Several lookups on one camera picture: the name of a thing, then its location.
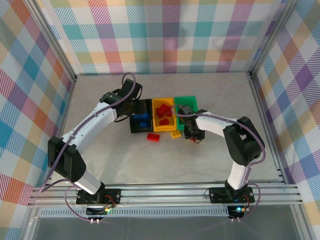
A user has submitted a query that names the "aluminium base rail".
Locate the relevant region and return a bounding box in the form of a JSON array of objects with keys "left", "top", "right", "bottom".
[{"left": 31, "top": 181, "right": 305, "bottom": 208}]

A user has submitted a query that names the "aluminium side rail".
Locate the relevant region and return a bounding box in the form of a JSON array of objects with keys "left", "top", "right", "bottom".
[{"left": 247, "top": 72, "right": 301, "bottom": 187}]

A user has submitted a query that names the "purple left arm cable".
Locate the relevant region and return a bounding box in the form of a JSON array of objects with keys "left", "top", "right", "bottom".
[{"left": 39, "top": 72, "right": 144, "bottom": 223}]

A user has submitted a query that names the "yellow plastic bin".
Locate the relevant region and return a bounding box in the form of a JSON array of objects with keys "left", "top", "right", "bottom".
[{"left": 152, "top": 97, "right": 176, "bottom": 133}]

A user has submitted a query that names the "white slotted cable duct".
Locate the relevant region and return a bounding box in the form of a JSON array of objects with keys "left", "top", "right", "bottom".
[{"left": 39, "top": 208, "right": 232, "bottom": 218}]

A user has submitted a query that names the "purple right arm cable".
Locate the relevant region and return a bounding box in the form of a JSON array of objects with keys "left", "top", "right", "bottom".
[{"left": 171, "top": 104, "right": 266, "bottom": 223}]

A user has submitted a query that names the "aluminium frame post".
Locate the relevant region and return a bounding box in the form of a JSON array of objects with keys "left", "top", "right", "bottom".
[
  {"left": 24, "top": 0, "right": 77, "bottom": 82},
  {"left": 248, "top": 0, "right": 301, "bottom": 80}
]

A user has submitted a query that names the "controller board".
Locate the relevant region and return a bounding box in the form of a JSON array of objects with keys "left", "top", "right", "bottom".
[
  {"left": 86, "top": 206, "right": 117, "bottom": 218},
  {"left": 227, "top": 204, "right": 252, "bottom": 218}
]

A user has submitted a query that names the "green plastic bin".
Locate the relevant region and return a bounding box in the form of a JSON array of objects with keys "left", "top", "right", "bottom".
[{"left": 173, "top": 95, "right": 198, "bottom": 129}]

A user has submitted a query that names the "black plastic bin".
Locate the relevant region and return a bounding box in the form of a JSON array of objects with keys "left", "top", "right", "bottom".
[{"left": 129, "top": 98, "right": 154, "bottom": 135}]

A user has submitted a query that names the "left controller board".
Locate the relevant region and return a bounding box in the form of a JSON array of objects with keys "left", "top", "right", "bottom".
[{"left": 86, "top": 206, "right": 117, "bottom": 218}]

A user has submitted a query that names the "right controller board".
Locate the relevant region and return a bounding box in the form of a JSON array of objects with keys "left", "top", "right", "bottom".
[{"left": 227, "top": 204, "right": 252, "bottom": 218}]

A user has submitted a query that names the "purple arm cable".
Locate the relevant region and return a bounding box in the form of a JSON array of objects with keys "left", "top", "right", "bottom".
[
  {"left": 39, "top": 72, "right": 144, "bottom": 223},
  {"left": 171, "top": 104, "right": 266, "bottom": 223}
]

